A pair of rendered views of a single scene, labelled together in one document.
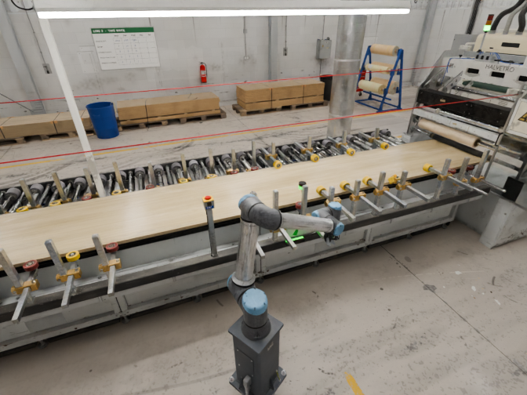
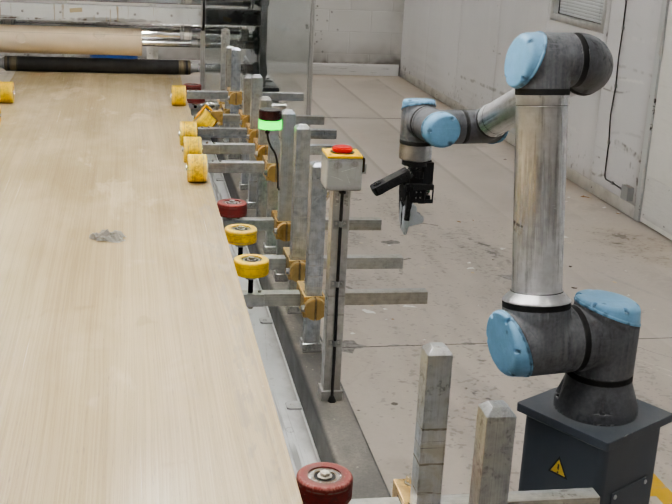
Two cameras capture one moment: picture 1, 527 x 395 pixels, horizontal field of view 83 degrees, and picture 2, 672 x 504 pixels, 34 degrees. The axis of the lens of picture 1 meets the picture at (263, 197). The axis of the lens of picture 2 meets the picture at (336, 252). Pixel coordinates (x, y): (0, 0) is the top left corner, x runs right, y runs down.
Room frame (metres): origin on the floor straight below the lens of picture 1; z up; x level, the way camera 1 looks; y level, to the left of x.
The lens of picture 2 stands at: (1.43, 2.47, 1.67)
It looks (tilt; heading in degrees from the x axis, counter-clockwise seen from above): 17 degrees down; 279
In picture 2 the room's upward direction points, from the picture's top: 3 degrees clockwise
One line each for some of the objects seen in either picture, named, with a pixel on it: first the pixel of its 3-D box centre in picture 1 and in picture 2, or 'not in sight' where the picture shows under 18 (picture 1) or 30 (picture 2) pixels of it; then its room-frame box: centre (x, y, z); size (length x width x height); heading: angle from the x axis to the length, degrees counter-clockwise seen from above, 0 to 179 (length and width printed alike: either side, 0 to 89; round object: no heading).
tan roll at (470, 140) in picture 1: (461, 137); (98, 41); (3.37, -2.35, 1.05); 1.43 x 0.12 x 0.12; 20
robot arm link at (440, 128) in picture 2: (322, 216); (438, 126); (1.65, -0.39, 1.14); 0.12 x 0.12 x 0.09; 29
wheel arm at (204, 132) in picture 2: (384, 192); (262, 132); (2.28, -1.08, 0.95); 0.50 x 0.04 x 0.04; 20
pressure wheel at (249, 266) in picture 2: not in sight; (250, 280); (2.00, 0.15, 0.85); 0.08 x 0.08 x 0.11
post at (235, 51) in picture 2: (441, 181); (234, 108); (2.56, -1.73, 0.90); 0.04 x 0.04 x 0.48; 20
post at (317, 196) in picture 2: not in sight; (314, 265); (1.86, 0.14, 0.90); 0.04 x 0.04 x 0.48; 20
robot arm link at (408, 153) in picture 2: not in sight; (415, 151); (1.71, -0.49, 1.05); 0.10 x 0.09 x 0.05; 110
